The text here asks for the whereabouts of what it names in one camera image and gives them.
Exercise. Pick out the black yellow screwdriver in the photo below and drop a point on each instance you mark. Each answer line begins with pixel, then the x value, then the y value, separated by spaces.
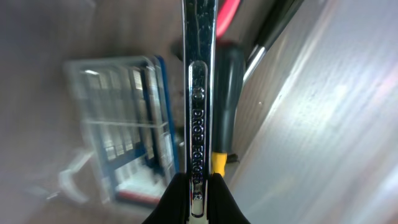
pixel 228 83

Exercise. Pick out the red handled cutting pliers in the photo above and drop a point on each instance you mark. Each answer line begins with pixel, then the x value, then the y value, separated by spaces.
pixel 225 16

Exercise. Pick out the silver ring wrench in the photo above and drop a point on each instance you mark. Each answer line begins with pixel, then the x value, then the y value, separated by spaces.
pixel 199 42

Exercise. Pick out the blue precision screwdriver set case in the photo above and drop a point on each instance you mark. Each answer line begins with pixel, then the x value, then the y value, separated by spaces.
pixel 126 116

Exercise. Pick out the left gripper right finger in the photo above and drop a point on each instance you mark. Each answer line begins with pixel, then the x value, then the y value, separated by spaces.
pixel 222 208

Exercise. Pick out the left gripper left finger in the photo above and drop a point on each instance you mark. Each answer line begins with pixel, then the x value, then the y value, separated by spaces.
pixel 172 207

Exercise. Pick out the black handled hammer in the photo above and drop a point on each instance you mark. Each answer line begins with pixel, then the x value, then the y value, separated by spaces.
pixel 281 13

